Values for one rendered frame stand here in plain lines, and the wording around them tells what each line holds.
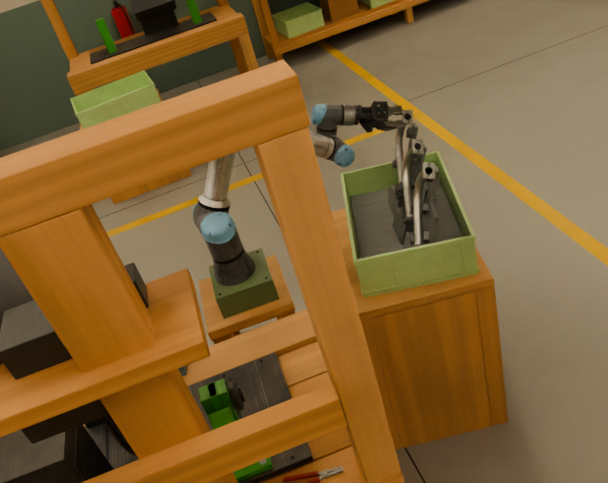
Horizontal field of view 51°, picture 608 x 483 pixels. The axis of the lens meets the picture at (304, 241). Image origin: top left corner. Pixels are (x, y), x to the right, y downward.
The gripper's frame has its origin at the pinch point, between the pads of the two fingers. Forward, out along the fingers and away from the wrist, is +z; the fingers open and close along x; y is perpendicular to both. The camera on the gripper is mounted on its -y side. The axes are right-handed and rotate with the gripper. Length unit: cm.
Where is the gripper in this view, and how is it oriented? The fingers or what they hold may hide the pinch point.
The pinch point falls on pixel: (405, 118)
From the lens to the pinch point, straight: 246.2
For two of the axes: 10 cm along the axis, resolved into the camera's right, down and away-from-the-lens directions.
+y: 1.4, -2.0, -9.7
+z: 9.9, 0.0, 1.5
